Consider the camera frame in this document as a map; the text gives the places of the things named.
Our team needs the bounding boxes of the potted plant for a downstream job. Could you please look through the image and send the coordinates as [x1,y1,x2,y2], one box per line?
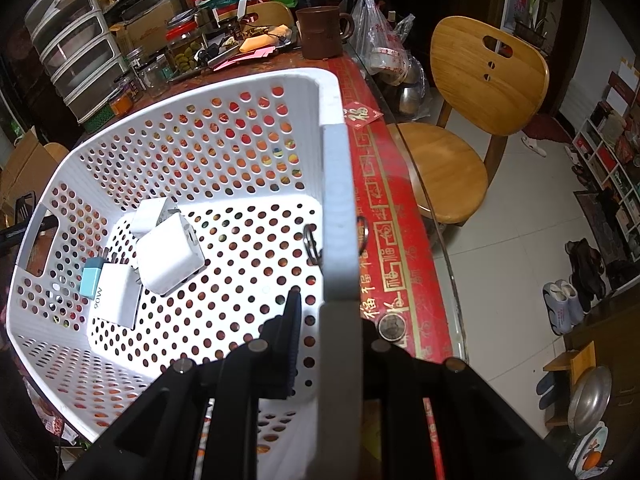
[514,0,562,47]

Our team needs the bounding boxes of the red printed tablecloth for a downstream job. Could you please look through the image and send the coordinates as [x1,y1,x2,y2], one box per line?
[107,45,459,367]

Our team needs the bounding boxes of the metal key ring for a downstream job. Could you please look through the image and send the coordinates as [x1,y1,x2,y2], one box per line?
[302,214,371,264]

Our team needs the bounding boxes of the rounded white charger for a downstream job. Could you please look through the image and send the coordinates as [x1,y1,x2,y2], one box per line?
[135,212,206,296]

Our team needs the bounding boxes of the brown mug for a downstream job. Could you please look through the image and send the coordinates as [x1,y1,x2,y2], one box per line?
[294,5,355,60]

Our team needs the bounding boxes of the white storage shelf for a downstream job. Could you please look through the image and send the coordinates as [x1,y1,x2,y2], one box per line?
[569,56,640,222]

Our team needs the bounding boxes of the painted plate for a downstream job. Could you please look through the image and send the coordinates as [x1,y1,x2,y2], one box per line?
[567,420,611,474]

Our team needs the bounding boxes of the open cardboard box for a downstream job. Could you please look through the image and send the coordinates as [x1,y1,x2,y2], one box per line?
[0,127,69,222]

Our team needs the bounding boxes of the white perforated plastic basket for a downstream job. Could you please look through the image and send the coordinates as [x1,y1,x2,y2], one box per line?
[5,67,364,480]

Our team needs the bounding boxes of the clear plastic bag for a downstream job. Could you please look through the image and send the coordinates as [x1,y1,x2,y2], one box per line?
[349,0,427,117]

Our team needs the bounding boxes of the empty glass jar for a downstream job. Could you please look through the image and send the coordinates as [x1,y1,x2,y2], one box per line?
[142,54,171,99]

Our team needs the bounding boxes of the dark shoes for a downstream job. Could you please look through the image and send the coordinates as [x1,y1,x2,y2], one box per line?
[564,237,609,302]

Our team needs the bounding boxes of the red envelope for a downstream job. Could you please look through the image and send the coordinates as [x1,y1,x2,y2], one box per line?
[342,101,385,129]

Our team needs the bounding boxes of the small blue charger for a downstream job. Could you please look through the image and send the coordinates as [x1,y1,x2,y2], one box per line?
[80,258,105,299]

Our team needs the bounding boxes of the round metal coin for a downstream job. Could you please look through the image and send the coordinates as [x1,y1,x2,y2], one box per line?
[378,314,406,344]

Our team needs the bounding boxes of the white slipper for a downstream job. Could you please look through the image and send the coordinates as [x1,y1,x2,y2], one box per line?
[521,132,549,159]

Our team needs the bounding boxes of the stacked clear food cover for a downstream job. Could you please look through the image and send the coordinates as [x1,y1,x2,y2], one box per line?
[23,0,132,134]

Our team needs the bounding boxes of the glass jar of olives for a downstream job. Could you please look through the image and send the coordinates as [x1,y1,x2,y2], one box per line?
[164,12,206,74]

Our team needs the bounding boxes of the metal tray of clutter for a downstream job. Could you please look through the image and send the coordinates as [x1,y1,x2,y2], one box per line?
[199,24,297,72]

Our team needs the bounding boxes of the grey and white slippers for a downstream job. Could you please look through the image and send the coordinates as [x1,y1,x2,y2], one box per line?
[542,279,586,334]

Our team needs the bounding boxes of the metal pan lid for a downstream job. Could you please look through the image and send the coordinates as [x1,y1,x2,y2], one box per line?
[567,365,614,436]

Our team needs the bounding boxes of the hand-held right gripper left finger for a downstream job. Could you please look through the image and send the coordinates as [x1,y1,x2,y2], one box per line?
[65,288,303,480]

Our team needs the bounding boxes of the small orange jar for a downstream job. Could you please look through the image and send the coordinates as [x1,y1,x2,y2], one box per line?
[108,87,134,116]

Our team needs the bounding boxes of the blue slippers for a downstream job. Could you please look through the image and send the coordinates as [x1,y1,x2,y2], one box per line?
[535,372,569,411]

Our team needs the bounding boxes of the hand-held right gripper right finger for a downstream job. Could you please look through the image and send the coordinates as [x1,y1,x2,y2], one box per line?
[360,319,552,480]

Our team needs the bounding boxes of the closed cardboard box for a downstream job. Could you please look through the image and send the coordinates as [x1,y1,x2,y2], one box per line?
[109,0,189,56]

